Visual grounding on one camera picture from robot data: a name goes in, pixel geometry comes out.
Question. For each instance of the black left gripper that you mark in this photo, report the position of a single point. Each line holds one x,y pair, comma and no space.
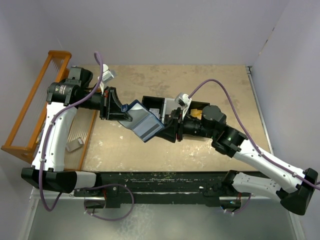
111,105

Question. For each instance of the black bin with gold cards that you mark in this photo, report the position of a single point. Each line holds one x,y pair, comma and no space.
198,104

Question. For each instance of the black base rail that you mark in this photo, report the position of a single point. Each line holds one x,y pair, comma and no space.
116,194

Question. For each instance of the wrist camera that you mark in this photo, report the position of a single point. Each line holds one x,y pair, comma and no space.
184,101
107,76

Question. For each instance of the aluminium frame rail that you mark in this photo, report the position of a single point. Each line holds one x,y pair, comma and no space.
209,188

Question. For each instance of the pile of gold cards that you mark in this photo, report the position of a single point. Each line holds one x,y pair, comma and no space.
196,113

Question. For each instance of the orange wooden rack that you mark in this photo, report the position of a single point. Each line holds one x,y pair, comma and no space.
24,138

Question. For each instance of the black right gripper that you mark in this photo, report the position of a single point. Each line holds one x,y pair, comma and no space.
169,133

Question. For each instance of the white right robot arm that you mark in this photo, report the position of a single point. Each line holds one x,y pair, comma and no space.
291,186

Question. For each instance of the grey card with stripe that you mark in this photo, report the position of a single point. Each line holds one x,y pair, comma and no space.
148,127

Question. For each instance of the blue leather card holder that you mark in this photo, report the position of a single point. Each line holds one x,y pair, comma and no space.
138,112

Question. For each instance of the white middle bin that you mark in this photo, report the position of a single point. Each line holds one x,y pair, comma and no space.
168,106

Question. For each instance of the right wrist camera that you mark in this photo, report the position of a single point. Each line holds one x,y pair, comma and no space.
184,101

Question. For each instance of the small grey box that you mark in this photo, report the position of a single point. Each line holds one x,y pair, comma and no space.
74,145

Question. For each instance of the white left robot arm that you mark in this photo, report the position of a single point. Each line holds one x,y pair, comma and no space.
63,99

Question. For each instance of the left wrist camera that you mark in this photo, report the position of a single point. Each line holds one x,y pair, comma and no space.
107,76

